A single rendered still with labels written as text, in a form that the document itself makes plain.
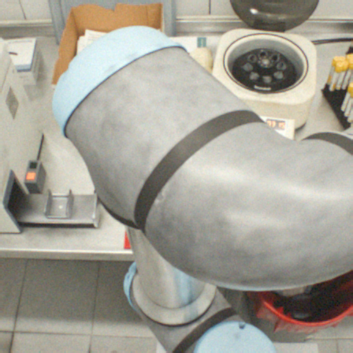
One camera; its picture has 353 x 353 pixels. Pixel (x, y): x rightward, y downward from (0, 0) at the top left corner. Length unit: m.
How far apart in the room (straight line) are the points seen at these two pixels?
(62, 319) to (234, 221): 1.68
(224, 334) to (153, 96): 0.42
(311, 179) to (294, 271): 0.06
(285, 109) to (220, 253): 0.83
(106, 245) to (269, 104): 0.47
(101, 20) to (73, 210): 0.54
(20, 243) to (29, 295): 0.93
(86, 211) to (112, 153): 0.70
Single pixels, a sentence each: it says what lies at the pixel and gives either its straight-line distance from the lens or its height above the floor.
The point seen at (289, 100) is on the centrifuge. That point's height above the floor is 0.99.
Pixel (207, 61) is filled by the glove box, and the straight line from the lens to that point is 1.21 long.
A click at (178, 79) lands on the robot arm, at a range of 0.32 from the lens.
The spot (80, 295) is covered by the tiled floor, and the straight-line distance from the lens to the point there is 1.94.
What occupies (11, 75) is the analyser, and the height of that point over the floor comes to 1.11.
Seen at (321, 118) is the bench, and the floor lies 0.88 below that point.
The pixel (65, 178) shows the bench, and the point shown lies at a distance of 1.12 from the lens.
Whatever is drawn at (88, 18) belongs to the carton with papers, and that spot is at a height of 0.98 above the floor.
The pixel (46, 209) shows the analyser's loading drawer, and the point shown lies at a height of 0.94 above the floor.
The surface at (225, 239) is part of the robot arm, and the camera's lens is 0.28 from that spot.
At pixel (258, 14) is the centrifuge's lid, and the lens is 1.29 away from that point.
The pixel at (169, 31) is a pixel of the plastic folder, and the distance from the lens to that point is 1.33.
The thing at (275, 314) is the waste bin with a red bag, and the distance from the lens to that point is 1.43.
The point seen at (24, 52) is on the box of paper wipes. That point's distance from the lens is 1.35.
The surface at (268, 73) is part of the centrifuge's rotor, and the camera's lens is 1.16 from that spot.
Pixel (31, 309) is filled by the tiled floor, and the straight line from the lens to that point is 1.97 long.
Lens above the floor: 1.79
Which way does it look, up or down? 56 degrees down
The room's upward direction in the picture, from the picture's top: 5 degrees counter-clockwise
